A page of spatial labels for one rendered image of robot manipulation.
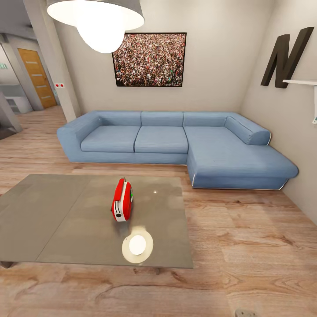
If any radio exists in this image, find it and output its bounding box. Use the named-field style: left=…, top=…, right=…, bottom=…
left=111, top=178, right=133, bottom=222

